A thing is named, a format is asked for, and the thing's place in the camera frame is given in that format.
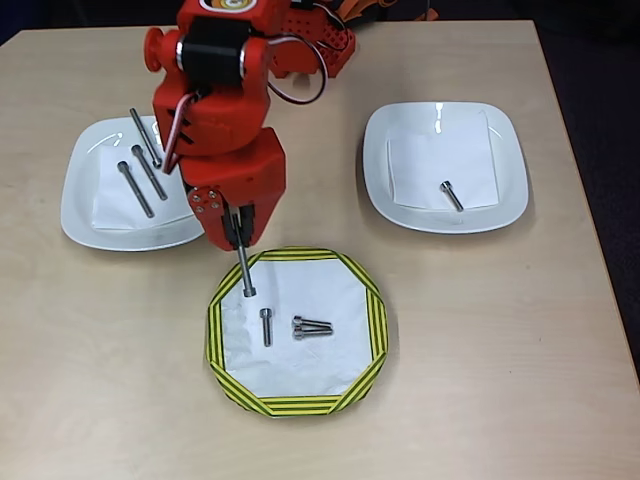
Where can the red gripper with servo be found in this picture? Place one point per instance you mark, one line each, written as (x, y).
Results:
(250, 172)

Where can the long steel bolt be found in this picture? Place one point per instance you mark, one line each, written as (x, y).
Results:
(245, 270)
(136, 192)
(145, 136)
(150, 175)

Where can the short steel bolt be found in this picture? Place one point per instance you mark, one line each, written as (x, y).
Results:
(312, 333)
(315, 324)
(267, 330)
(452, 197)

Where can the red 3D-printed robot arm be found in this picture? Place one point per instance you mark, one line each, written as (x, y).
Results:
(225, 125)

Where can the white paper napkin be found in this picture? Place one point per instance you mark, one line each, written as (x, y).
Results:
(445, 150)
(115, 210)

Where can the white square plate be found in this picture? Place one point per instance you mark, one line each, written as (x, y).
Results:
(512, 165)
(80, 200)

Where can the yellow striped octagonal paper plate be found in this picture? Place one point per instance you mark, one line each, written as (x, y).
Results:
(295, 406)

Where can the orange table clamp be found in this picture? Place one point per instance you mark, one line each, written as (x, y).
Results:
(357, 6)

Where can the small orange plastic piece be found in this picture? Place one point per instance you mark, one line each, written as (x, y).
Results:
(427, 16)

